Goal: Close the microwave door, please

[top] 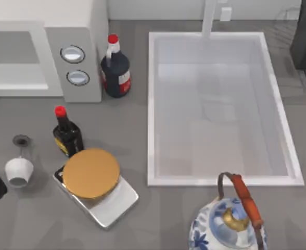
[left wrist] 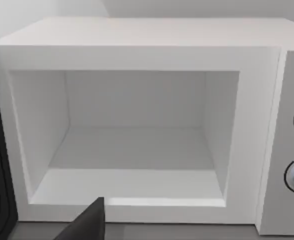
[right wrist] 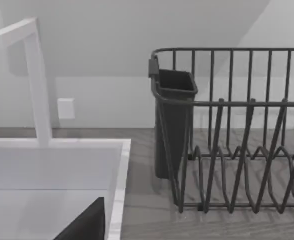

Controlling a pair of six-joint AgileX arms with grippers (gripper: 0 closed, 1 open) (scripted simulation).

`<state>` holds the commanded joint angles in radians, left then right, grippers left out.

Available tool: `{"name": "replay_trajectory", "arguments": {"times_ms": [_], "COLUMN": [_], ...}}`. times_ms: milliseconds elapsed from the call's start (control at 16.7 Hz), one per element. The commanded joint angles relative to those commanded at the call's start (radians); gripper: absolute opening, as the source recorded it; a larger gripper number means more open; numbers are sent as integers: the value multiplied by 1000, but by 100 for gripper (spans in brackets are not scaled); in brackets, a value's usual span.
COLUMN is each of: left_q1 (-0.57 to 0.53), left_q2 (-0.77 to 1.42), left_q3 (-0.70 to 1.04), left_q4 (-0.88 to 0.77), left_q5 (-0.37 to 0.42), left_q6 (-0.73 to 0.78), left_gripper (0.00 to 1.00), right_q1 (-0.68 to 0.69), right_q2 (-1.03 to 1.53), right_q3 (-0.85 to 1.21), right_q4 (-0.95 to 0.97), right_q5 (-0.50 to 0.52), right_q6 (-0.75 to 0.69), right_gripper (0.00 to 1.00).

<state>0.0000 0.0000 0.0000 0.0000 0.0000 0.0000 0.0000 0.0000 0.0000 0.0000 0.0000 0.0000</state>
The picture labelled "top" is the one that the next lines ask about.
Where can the white sink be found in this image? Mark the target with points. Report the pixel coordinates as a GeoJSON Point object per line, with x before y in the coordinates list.
{"type": "Point", "coordinates": [215, 112]}

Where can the large dark red-capped bottle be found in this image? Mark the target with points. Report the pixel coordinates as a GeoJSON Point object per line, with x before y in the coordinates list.
{"type": "Point", "coordinates": [116, 70]}

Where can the silver scale with gold plate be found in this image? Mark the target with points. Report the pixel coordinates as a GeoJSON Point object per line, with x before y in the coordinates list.
{"type": "Point", "coordinates": [95, 179]}

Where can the small dark red-capped bottle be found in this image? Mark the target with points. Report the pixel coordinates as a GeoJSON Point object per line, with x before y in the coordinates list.
{"type": "Point", "coordinates": [67, 134]}

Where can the round grey microwave knob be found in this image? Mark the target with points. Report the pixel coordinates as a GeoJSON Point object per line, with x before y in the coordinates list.
{"type": "Point", "coordinates": [77, 77]}
{"type": "Point", "coordinates": [72, 54]}

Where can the tall white tap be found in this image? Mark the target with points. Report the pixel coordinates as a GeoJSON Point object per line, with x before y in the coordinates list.
{"type": "Point", "coordinates": [209, 18]}

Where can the blue and white teapot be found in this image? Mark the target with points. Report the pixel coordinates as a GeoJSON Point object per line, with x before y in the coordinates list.
{"type": "Point", "coordinates": [229, 221]}

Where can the pale microwave oven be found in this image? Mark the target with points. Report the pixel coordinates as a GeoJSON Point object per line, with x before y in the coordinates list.
{"type": "Point", "coordinates": [72, 28]}

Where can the white wine glass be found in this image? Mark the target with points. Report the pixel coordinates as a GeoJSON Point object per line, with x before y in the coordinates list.
{"type": "Point", "coordinates": [18, 168]}

